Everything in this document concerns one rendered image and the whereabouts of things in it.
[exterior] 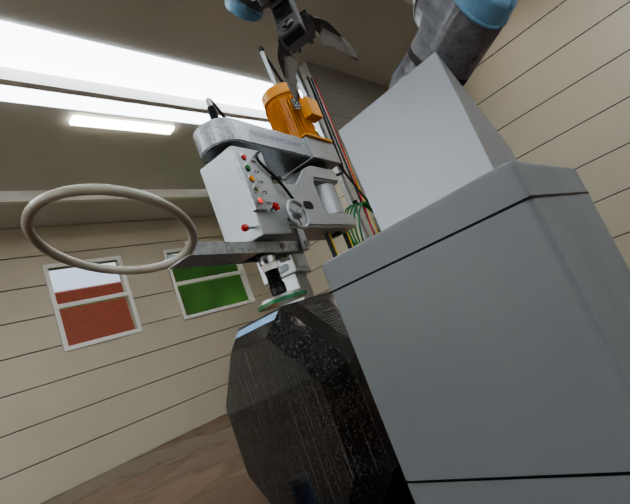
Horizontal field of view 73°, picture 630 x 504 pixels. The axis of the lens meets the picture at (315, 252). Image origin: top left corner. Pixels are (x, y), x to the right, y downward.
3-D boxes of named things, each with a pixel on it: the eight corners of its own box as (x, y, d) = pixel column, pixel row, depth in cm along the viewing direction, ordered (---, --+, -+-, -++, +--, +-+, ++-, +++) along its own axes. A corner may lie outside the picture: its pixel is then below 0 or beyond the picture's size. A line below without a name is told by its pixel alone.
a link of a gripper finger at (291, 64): (299, 96, 96) (300, 51, 91) (298, 102, 91) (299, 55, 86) (285, 95, 96) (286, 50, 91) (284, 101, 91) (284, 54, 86)
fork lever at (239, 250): (284, 263, 208) (280, 253, 209) (313, 247, 198) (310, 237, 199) (163, 272, 151) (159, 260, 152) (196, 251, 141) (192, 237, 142)
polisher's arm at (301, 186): (337, 256, 252) (308, 183, 261) (369, 240, 240) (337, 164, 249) (254, 266, 191) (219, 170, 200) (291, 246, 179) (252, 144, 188)
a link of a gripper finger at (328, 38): (361, 42, 90) (320, 25, 89) (364, 45, 85) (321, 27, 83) (355, 57, 92) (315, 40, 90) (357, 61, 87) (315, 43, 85)
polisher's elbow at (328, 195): (308, 230, 244) (296, 199, 248) (334, 224, 255) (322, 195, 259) (325, 216, 229) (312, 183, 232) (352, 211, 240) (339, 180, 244)
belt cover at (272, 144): (312, 188, 268) (303, 165, 271) (344, 168, 255) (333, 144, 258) (191, 173, 188) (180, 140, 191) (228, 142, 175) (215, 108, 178)
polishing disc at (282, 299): (281, 307, 195) (278, 300, 196) (317, 290, 183) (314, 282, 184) (248, 315, 177) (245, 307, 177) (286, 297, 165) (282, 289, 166)
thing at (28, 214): (145, 287, 161) (146, 280, 162) (229, 232, 135) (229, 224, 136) (-7, 247, 126) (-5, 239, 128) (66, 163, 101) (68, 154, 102)
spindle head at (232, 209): (282, 256, 212) (252, 177, 220) (315, 238, 200) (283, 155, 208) (230, 261, 182) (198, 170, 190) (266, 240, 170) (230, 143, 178)
